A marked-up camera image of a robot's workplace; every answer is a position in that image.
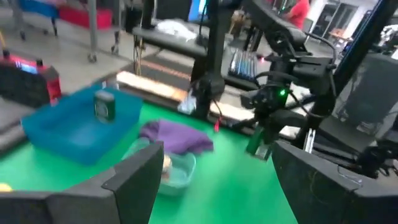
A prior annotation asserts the black monitor post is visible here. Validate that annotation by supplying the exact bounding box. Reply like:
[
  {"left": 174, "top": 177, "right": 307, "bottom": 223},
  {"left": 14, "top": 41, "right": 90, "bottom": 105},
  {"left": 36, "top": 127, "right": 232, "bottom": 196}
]
[{"left": 141, "top": 0, "right": 156, "bottom": 30}]

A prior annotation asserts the wooden table side board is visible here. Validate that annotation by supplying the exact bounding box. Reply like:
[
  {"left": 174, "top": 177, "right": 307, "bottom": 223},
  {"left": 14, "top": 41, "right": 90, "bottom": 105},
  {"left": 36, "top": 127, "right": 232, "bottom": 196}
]
[{"left": 115, "top": 70, "right": 299, "bottom": 141}]

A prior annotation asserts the blue storage bin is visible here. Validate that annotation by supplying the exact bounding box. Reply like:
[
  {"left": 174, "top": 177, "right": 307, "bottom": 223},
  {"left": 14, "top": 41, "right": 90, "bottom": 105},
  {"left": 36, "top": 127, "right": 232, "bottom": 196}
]
[{"left": 17, "top": 0, "right": 60, "bottom": 20}]

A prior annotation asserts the light teal plastic bin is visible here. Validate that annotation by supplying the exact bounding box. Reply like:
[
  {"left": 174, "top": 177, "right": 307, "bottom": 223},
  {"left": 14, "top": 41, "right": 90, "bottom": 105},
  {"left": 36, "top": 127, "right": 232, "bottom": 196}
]
[{"left": 122, "top": 138, "right": 198, "bottom": 197}]

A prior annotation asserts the person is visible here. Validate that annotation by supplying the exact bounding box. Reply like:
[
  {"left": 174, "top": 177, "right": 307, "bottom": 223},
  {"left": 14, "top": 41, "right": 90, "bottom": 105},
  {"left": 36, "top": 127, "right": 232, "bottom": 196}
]
[{"left": 284, "top": 0, "right": 311, "bottom": 31}]

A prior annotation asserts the red storage bin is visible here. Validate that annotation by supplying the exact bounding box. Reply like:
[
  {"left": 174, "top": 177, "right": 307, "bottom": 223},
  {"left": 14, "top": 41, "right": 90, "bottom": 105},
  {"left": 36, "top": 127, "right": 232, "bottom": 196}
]
[{"left": 58, "top": 5, "right": 113, "bottom": 31}]

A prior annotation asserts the green table mat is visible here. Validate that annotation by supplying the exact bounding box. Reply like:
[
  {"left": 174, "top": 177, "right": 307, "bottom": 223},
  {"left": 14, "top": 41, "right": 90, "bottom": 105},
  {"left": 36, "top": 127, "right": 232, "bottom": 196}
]
[{"left": 0, "top": 102, "right": 299, "bottom": 224}]

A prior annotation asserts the black backlit keyboard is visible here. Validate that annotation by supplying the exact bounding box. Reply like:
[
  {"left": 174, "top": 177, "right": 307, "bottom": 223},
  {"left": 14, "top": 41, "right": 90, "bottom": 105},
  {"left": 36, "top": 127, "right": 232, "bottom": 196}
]
[{"left": 228, "top": 47, "right": 259, "bottom": 83}]

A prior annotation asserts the dark green spice tin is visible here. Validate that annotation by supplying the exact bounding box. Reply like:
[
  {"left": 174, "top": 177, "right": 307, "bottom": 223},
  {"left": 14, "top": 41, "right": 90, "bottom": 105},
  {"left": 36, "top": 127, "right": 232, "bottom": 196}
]
[
  {"left": 244, "top": 126, "right": 274, "bottom": 162},
  {"left": 93, "top": 90, "right": 117, "bottom": 124}
]

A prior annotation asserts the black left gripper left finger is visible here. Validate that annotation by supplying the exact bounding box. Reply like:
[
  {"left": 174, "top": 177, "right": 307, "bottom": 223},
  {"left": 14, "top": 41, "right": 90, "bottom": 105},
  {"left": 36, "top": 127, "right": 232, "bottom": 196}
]
[{"left": 0, "top": 140, "right": 165, "bottom": 224}]

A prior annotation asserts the small red clip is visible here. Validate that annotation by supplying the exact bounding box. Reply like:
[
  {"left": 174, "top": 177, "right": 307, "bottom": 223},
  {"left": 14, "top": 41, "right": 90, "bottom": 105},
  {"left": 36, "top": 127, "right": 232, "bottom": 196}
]
[{"left": 213, "top": 116, "right": 223, "bottom": 134}]

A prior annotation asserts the blue plastic bin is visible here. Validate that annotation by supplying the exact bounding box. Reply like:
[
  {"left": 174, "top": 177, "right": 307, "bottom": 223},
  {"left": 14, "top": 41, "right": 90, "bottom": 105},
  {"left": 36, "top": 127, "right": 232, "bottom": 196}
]
[{"left": 21, "top": 84, "right": 144, "bottom": 166}]

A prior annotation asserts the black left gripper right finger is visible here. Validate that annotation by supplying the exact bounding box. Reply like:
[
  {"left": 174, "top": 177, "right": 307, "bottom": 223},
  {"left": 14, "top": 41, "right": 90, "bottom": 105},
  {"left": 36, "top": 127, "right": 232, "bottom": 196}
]
[{"left": 272, "top": 140, "right": 398, "bottom": 224}]

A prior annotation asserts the clear plastic bag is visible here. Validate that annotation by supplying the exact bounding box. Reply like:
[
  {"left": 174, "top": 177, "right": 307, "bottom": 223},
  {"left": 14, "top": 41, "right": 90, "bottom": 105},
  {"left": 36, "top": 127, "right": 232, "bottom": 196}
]
[{"left": 154, "top": 18, "right": 199, "bottom": 42}]

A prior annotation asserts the purple cloth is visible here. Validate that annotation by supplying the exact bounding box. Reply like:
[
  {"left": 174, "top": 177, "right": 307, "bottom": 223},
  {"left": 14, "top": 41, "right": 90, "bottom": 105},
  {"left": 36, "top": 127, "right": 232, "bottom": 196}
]
[{"left": 138, "top": 119, "right": 215, "bottom": 156}]

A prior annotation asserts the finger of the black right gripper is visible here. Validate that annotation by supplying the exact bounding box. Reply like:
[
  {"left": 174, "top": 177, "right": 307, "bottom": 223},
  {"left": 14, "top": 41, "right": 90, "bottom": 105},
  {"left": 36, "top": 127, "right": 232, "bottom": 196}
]
[
  {"left": 265, "top": 126, "right": 283, "bottom": 147},
  {"left": 235, "top": 117, "right": 261, "bottom": 135}
]

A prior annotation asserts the red black power station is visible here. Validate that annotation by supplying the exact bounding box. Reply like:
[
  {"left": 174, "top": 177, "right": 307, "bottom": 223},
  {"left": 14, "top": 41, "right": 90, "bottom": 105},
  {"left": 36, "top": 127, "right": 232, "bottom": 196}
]
[{"left": 0, "top": 49, "right": 63, "bottom": 109}]

